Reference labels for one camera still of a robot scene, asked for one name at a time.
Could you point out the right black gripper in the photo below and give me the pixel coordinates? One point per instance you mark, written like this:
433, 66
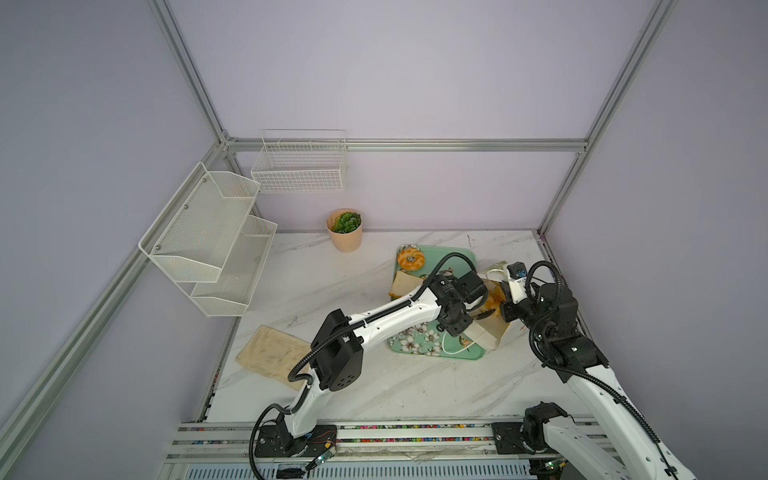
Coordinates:
506, 312

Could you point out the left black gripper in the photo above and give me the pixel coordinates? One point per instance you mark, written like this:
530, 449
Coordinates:
455, 330

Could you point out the fake toast slice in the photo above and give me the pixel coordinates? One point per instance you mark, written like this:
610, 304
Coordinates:
403, 284

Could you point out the orange fake donut bread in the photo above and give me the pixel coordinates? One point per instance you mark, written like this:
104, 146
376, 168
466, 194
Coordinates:
410, 259

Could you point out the white paper bag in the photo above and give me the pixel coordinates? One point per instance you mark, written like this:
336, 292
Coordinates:
489, 330

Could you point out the yellow fake bread roll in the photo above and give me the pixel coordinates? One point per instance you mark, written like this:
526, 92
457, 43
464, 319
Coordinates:
496, 296

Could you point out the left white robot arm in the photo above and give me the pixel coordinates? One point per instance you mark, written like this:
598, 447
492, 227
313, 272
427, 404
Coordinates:
336, 358

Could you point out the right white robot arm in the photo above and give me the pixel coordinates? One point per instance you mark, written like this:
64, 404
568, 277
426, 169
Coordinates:
584, 369

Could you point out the green floral tray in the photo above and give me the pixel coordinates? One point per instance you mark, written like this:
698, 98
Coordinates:
424, 339

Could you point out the potted green plant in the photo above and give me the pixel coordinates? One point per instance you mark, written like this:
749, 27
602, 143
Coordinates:
345, 229

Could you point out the white two-tier mesh shelf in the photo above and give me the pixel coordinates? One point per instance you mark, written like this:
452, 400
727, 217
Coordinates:
210, 243

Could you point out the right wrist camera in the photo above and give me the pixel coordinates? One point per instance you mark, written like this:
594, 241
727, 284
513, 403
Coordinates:
516, 281

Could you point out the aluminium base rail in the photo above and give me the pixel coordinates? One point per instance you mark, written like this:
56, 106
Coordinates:
367, 440

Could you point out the white wire basket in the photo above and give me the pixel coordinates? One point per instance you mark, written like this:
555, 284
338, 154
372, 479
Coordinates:
293, 161

